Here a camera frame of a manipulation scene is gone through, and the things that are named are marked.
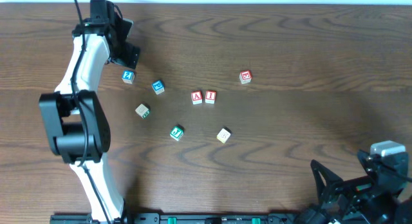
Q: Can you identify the blue number 2 block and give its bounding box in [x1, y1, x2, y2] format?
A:
[122, 70, 135, 84]

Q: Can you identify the red letter A block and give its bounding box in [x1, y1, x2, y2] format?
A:
[191, 91, 203, 105]

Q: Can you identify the red letter I block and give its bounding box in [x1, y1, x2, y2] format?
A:
[205, 90, 217, 104]

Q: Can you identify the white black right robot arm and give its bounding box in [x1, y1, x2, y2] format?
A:
[294, 151, 411, 224]

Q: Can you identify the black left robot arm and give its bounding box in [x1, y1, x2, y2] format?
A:
[39, 0, 140, 223]

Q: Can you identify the blue letter P block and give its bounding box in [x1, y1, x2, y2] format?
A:
[151, 80, 165, 95]

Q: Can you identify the green letter R block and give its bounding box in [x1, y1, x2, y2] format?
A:
[135, 103, 151, 119]

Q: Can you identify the green letter J block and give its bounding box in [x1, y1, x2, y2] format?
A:
[170, 126, 184, 141]

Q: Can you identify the plain yellow wooden block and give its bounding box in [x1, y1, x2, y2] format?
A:
[216, 128, 231, 144]

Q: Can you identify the red letter E block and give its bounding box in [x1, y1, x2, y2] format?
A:
[239, 70, 252, 84]

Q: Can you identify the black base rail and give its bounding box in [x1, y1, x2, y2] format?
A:
[48, 212, 298, 224]

